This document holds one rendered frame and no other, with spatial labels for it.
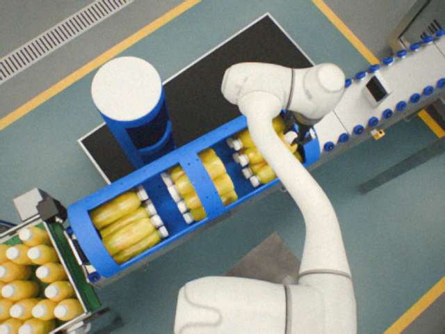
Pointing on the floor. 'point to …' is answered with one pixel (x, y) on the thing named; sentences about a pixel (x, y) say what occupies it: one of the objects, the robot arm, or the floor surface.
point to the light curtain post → (435, 148)
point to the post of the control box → (110, 328)
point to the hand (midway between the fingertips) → (293, 134)
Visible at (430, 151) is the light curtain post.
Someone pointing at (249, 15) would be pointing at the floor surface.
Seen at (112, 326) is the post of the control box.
